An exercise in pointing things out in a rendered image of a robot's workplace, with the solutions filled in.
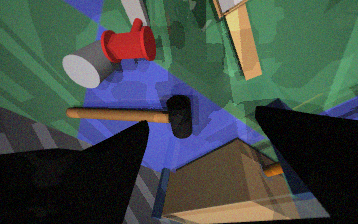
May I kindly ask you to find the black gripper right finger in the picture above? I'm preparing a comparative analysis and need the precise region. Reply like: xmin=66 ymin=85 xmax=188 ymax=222
xmin=255 ymin=106 xmax=358 ymax=217

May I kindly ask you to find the wooden-handled black mallet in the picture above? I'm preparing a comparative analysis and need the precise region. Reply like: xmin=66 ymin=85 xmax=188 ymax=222
xmin=66 ymin=95 xmax=193 ymax=139

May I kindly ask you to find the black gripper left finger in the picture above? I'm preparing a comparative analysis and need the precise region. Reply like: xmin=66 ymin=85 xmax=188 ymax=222
xmin=0 ymin=120 xmax=149 ymax=224

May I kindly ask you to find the grey cylinder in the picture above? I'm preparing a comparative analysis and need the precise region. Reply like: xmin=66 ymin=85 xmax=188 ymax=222
xmin=62 ymin=40 xmax=120 ymax=88

